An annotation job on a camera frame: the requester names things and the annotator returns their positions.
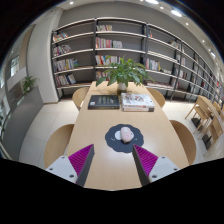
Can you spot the round-backed wooden chair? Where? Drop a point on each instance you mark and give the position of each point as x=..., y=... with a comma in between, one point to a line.
x=157, y=96
x=57, y=145
x=185, y=141
x=80, y=97

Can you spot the dark mouse pad with eyes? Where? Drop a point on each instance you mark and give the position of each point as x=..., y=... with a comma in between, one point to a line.
x=113, y=141

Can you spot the black book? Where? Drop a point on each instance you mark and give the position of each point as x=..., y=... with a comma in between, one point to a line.
x=103, y=102

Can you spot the small green potted plant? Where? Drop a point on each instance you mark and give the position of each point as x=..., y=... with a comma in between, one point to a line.
x=29, y=83

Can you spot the grey shelf unit with books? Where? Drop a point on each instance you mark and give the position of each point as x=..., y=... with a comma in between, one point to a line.
x=76, y=43

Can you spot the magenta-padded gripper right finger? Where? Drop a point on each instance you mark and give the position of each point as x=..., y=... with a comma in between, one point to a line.
x=160, y=168

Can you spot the wooden table and chairs group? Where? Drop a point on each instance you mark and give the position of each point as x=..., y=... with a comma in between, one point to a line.
x=205, y=116

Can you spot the white illustrated book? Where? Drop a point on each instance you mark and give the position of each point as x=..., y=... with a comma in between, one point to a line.
x=137, y=101

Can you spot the green plant in white pot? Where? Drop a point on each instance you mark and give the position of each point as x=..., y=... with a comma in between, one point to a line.
x=125, y=71

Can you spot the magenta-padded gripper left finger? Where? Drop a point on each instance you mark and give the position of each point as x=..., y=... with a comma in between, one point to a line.
x=65, y=168

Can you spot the round ceiling lights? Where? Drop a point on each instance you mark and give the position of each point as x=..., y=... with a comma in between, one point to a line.
x=176, y=13

